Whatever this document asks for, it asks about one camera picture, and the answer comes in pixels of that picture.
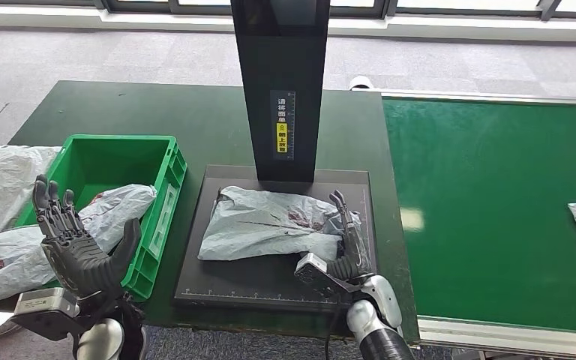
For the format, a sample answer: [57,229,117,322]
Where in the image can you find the grey parcel bag torn brown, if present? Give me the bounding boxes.
[197,185,364,263]

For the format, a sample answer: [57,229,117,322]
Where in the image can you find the green plastic crate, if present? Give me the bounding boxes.
[14,133,188,303]

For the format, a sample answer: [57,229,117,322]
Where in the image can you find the grey parcel bag red print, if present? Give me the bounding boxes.
[0,184,159,307]

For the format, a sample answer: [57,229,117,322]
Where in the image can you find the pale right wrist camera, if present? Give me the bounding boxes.
[293,252,364,299]

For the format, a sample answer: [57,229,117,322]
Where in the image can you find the black inbound scanning machine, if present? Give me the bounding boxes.
[173,0,380,317]

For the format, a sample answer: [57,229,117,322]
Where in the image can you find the black yellow label sticker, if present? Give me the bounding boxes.
[269,89,297,161]

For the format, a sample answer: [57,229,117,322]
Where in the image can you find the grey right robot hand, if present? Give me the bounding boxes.
[327,189,374,282]

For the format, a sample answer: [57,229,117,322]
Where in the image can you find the green conveyor belt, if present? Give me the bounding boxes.
[382,97,576,335]

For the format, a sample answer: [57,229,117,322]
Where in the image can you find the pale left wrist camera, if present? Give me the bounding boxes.
[10,286,83,341]

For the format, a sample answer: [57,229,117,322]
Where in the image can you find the crumpled grey parcel bag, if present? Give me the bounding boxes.
[0,145,63,260]

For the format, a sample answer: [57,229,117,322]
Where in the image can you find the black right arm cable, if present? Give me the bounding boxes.
[323,298,344,360]

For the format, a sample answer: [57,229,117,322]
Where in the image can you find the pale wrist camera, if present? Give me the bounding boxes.
[293,252,364,299]
[10,286,83,341]

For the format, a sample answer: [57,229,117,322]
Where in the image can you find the white conveyor roller end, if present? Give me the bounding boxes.
[348,75,376,92]

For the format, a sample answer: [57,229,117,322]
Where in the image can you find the white window sill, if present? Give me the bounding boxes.
[0,4,576,44]

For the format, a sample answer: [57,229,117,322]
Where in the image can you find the dark green table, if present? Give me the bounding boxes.
[0,80,421,344]

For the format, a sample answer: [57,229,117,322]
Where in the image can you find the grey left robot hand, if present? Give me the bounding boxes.
[31,173,143,299]

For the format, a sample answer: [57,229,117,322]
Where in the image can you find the dark window frame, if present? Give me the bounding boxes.
[0,0,576,16]

